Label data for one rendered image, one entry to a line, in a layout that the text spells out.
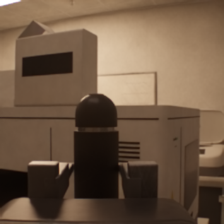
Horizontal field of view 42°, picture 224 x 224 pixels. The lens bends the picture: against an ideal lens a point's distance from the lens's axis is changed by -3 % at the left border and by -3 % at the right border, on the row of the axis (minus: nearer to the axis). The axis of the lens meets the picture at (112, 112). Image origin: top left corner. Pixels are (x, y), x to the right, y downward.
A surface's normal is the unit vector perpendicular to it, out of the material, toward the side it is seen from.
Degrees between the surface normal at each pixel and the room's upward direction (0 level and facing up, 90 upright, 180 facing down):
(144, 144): 90
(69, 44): 90
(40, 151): 90
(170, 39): 90
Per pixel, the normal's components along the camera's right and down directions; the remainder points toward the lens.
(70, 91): -0.40, 0.00
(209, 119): -0.39, 0.26
